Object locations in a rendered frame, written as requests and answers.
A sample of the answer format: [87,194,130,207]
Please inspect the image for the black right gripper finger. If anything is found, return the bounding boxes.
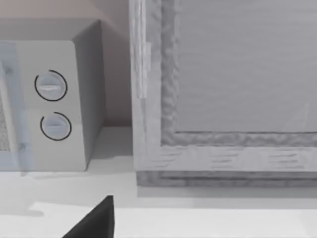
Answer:
[61,195,115,238]

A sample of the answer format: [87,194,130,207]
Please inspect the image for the pale blue microwave knob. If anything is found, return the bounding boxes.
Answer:
[45,115,67,136]
[39,74,62,98]

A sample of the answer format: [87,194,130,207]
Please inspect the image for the pale microwave oven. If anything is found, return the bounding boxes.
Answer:
[0,19,107,172]

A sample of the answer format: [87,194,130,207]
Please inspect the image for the grey cabinet door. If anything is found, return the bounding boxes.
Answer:
[128,0,152,99]

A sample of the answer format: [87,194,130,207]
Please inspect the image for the pale blue microwave door handle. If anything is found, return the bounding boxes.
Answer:
[0,41,34,177]

